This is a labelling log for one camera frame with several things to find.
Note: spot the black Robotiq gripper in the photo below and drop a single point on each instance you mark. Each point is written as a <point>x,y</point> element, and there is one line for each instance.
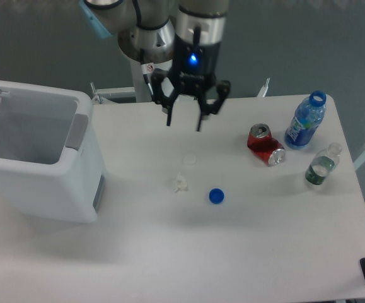
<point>194,69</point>

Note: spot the white translucent bottle cap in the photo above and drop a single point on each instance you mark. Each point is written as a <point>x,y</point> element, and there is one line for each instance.
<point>189,159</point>

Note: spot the crushed red soda can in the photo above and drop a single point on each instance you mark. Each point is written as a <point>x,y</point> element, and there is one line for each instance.
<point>264,146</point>

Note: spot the blue bottle cap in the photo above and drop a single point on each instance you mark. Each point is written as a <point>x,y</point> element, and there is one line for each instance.
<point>216,196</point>

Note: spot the white trash can body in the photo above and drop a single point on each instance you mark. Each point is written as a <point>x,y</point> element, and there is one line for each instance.
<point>51,165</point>

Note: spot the crumpled white paper scrap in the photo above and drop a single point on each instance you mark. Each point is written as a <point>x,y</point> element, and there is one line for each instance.
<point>181,183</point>

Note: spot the blue plastic drink bottle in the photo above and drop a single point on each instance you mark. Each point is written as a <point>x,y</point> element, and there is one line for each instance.
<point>307,118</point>

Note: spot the clear green-label bottle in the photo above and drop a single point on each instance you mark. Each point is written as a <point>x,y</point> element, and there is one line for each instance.
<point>324,162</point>

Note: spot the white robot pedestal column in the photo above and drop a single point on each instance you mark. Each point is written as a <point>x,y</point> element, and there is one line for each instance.
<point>147,50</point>

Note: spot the white metal table frame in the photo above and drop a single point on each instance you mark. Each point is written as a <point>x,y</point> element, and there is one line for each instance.
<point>130,92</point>

